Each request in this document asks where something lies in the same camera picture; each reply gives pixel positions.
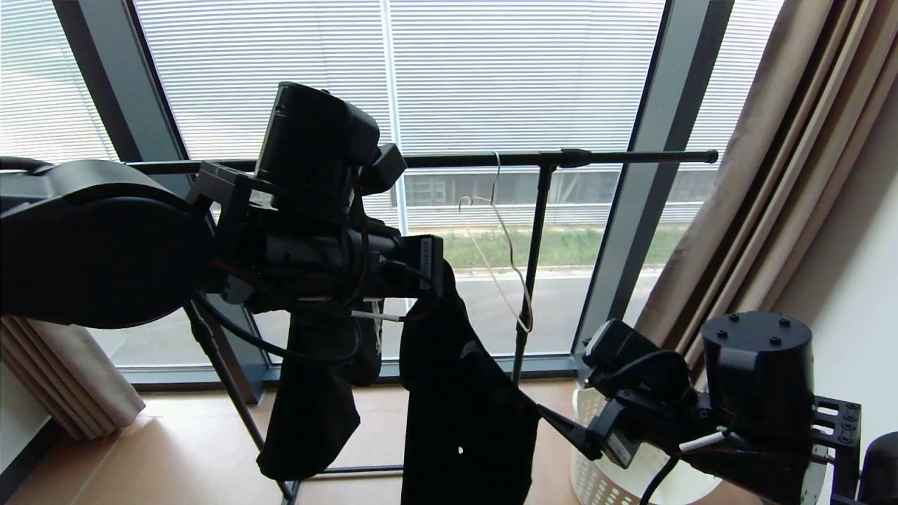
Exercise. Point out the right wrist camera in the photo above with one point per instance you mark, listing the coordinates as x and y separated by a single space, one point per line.
617 347

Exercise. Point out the window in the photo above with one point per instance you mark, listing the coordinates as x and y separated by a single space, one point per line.
659 140

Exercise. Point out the black clothes rack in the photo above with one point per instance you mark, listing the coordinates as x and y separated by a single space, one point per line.
568 158

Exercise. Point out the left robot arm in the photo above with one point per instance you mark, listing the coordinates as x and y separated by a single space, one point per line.
105 245

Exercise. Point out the white laundry basket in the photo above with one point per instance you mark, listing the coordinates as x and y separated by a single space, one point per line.
694 487

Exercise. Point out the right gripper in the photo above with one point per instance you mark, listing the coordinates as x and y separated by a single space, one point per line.
645 435

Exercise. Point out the pink clothes hanger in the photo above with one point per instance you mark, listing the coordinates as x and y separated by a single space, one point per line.
494 184

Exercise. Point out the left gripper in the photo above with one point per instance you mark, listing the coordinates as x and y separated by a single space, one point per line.
337 266

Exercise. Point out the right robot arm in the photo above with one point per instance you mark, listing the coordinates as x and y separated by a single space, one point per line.
758 372

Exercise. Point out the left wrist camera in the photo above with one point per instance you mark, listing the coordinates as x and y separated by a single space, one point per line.
384 168

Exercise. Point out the beige curtain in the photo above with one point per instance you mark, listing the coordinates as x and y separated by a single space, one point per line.
70 379
758 175

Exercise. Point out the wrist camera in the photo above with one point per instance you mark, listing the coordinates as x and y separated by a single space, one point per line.
617 347
384 168

